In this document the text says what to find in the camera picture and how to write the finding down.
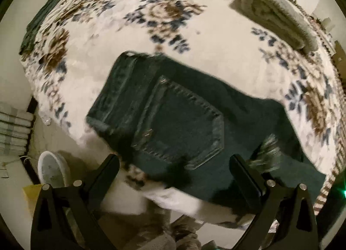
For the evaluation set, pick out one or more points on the white bowl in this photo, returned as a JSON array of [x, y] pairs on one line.
[[51, 169]]

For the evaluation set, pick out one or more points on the dark green folded cloth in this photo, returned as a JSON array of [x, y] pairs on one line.
[[37, 25]]

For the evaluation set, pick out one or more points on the stack of striped cloths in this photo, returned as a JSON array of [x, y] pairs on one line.
[[15, 131]]

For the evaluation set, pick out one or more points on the rolled beige towel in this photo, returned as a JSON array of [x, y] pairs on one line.
[[278, 20]]

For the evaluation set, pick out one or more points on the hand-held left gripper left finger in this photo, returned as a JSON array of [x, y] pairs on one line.
[[106, 169]]

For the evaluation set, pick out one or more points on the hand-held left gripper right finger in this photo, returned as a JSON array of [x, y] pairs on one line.
[[245, 172]]

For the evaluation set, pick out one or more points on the floral printed blanket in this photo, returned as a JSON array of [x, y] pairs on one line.
[[189, 31]]

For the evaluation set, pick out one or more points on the dark denim pants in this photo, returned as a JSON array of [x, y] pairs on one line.
[[173, 120]]

